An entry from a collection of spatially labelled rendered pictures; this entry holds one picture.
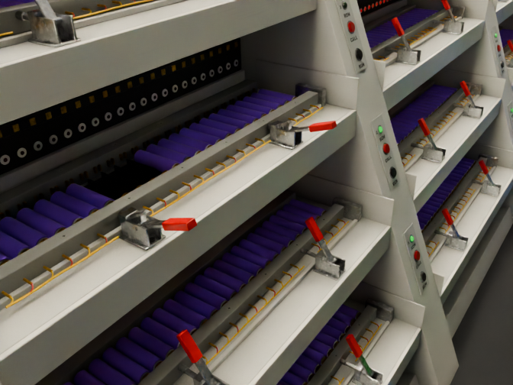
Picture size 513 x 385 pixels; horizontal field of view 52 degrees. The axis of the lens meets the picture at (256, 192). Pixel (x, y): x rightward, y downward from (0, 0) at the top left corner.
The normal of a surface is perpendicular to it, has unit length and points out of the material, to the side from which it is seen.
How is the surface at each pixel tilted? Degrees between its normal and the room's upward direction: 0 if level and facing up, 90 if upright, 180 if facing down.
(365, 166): 90
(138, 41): 112
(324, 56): 90
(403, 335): 22
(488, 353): 0
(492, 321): 0
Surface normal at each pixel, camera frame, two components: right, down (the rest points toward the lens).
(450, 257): -0.03, -0.86
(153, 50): 0.81, 0.28
